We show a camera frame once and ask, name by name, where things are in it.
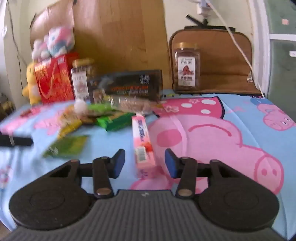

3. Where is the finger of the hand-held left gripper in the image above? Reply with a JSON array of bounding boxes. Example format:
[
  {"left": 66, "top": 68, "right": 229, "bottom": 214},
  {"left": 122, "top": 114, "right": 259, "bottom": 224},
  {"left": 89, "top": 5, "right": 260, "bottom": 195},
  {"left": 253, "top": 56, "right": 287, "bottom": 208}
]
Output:
[{"left": 0, "top": 134, "right": 33, "bottom": 147}]

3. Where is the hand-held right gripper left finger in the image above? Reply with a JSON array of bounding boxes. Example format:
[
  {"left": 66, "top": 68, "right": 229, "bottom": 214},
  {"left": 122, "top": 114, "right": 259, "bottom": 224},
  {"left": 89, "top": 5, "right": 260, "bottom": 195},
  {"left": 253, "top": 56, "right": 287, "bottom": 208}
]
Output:
[{"left": 49, "top": 149, "right": 126, "bottom": 199}]

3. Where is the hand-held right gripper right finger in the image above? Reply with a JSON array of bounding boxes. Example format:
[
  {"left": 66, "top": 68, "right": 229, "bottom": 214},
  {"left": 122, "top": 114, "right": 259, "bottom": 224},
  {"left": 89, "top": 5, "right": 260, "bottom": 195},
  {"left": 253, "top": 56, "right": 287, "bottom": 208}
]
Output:
[{"left": 165, "top": 148, "right": 241, "bottom": 199}]

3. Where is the long pink snack box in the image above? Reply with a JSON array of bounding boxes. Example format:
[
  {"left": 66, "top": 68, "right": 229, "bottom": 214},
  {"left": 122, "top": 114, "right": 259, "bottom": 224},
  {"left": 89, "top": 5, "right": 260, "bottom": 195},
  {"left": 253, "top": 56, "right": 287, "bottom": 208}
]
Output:
[{"left": 131, "top": 113, "right": 157, "bottom": 180}]

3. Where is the bright green snack packet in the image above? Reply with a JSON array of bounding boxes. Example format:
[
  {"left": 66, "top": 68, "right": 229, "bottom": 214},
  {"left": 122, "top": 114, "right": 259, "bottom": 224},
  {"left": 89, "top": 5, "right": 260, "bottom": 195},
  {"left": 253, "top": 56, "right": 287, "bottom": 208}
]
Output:
[{"left": 96, "top": 112, "right": 137, "bottom": 131}]

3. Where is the dark green packet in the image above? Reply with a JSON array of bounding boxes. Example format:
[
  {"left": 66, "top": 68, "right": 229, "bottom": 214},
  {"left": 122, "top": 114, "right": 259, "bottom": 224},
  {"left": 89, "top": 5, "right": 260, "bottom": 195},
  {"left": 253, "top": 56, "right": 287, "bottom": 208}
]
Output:
[{"left": 43, "top": 136, "right": 89, "bottom": 158}]

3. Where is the yellow peanut packet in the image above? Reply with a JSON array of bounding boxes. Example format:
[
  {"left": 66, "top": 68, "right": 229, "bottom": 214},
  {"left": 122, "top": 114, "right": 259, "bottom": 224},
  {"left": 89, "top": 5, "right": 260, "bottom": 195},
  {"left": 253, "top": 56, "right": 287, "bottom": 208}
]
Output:
[{"left": 57, "top": 105, "right": 82, "bottom": 139}]

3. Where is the clear biscuit bag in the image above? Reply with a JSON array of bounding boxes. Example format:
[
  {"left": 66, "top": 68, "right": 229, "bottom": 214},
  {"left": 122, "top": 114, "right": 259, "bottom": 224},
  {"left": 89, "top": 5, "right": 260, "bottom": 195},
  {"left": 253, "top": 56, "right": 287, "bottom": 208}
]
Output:
[{"left": 83, "top": 95, "right": 154, "bottom": 116}]

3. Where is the black printed cardboard box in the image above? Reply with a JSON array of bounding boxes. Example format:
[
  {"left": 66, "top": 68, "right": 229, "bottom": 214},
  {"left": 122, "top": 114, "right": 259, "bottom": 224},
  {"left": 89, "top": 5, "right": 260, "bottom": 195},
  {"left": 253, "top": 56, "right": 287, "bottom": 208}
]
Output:
[{"left": 89, "top": 69, "right": 164, "bottom": 103}]

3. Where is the printed blanket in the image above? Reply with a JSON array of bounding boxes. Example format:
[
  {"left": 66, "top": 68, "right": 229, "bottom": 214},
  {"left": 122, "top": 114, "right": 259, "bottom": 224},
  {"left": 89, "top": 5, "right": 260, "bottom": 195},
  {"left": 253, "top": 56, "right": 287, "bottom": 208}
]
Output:
[{"left": 0, "top": 93, "right": 296, "bottom": 237}]

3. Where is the yellow plush duck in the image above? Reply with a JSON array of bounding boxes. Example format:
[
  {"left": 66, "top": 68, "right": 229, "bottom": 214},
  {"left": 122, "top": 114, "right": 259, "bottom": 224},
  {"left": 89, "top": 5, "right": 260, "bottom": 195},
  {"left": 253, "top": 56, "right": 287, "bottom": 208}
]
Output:
[{"left": 22, "top": 62, "right": 42, "bottom": 105}]

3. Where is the red gift bag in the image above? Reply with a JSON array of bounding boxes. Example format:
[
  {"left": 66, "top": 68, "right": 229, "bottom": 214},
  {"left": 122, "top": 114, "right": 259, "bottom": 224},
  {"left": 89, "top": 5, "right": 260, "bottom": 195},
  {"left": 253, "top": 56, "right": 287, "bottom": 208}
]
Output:
[{"left": 34, "top": 53, "right": 80, "bottom": 104}]

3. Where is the mixed nut jar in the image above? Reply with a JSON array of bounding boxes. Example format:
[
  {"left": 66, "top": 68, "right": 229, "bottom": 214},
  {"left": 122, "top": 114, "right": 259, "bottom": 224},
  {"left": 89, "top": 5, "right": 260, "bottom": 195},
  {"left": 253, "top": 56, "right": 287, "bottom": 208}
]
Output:
[{"left": 70, "top": 58, "right": 96, "bottom": 101}]

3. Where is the pecan jar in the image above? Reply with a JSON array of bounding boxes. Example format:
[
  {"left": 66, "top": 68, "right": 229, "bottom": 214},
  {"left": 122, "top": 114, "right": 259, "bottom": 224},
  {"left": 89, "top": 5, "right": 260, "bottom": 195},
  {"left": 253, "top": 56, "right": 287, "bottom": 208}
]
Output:
[{"left": 173, "top": 42, "right": 201, "bottom": 92}]

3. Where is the pastel plush toy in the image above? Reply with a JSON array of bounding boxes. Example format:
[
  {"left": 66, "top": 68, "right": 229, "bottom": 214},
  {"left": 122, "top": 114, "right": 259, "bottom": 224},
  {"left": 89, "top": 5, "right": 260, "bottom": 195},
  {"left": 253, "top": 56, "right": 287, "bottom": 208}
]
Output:
[{"left": 31, "top": 26, "right": 75, "bottom": 62}]

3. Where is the wood pattern board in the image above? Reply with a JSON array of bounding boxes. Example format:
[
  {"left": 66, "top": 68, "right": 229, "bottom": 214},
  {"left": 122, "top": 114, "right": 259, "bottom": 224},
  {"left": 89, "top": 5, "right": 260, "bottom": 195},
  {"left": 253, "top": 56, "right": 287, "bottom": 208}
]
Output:
[{"left": 30, "top": 0, "right": 170, "bottom": 90}]

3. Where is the black tape strip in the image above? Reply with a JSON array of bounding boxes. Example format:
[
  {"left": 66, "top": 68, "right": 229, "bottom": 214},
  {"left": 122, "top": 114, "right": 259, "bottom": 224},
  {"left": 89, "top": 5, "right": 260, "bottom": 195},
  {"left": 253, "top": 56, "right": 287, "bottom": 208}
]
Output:
[{"left": 186, "top": 14, "right": 208, "bottom": 26}]

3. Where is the white power strip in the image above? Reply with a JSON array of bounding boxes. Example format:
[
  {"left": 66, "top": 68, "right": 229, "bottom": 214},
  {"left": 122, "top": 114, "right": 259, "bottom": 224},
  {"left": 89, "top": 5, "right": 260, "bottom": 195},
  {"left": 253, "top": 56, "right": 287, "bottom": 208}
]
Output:
[{"left": 196, "top": 0, "right": 213, "bottom": 15}]

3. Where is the white cable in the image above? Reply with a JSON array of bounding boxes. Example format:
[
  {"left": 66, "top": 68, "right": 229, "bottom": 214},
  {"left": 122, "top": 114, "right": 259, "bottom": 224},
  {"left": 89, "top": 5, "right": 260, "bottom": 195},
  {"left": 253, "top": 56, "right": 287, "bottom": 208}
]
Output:
[{"left": 206, "top": 0, "right": 265, "bottom": 96}]

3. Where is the white window frame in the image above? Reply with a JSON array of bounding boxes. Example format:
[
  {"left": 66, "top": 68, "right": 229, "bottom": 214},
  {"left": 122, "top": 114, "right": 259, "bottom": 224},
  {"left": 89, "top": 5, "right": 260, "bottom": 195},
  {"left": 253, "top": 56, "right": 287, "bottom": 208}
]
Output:
[{"left": 248, "top": 0, "right": 296, "bottom": 100}]

